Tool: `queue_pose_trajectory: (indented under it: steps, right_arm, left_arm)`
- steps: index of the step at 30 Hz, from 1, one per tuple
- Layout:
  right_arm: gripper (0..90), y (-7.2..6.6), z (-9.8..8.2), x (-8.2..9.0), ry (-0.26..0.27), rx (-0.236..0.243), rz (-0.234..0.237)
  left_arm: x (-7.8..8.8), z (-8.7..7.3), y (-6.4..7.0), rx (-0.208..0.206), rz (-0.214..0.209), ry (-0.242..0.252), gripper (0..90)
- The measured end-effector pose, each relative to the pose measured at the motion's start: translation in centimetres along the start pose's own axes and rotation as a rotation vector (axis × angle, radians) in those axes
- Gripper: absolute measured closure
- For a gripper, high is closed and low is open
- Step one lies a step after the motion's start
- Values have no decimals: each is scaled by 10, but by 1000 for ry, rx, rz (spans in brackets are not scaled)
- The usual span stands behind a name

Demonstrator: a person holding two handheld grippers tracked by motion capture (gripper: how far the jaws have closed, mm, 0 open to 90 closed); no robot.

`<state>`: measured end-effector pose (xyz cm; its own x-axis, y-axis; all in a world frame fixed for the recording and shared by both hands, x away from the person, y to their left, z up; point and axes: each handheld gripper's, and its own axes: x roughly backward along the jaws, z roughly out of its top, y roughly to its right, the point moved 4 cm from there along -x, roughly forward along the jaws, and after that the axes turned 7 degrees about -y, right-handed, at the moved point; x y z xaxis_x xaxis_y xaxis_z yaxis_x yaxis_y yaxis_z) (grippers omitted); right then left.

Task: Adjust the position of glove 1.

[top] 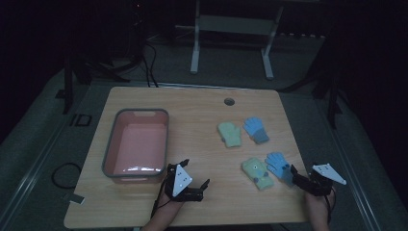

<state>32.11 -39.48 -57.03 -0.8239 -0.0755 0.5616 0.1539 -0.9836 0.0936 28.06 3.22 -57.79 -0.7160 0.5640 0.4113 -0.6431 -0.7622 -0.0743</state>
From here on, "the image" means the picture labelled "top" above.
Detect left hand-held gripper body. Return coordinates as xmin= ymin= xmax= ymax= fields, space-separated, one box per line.
xmin=165 ymin=162 xmax=206 ymax=203

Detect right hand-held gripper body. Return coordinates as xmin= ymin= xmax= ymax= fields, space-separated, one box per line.
xmin=301 ymin=163 xmax=347 ymax=197

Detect plain blue glove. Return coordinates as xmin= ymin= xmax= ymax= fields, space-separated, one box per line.
xmin=264 ymin=151 xmax=295 ymax=187

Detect green glove with face print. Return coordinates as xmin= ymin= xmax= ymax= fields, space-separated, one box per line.
xmin=241 ymin=156 xmax=276 ymax=192

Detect pink basin with grey rim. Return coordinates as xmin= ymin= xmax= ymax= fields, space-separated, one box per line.
xmin=101 ymin=108 xmax=170 ymax=185

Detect plain green glove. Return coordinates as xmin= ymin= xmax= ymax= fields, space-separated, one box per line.
xmin=217 ymin=120 xmax=242 ymax=149

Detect blue glove with grey cuff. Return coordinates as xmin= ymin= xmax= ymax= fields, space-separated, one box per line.
xmin=242 ymin=116 xmax=270 ymax=145

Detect person's right hand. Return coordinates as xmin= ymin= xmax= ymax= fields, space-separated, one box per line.
xmin=304 ymin=189 xmax=333 ymax=216

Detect person's left hand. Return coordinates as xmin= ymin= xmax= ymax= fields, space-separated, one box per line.
xmin=156 ymin=192 xmax=186 ymax=213

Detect black metal stand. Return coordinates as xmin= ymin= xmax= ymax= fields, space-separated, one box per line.
xmin=278 ymin=35 xmax=351 ymax=130

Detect grey tape piece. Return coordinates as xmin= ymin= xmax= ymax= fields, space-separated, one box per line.
xmin=67 ymin=192 xmax=86 ymax=206

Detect black tripod stand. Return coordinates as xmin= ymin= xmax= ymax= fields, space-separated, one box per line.
xmin=56 ymin=56 xmax=131 ymax=116

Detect white metal stand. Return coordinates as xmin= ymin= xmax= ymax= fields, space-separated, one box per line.
xmin=175 ymin=0 xmax=285 ymax=81

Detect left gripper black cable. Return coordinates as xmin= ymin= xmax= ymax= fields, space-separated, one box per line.
xmin=150 ymin=174 xmax=171 ymax=219

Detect black floor cables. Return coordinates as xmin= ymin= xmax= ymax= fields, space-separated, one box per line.
xmin=140 ymin=41 xmax=160 ymax=89

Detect black cable loop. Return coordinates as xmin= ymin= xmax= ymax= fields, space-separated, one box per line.
xmin=51 ymin=162 xmax=83 ymax=190

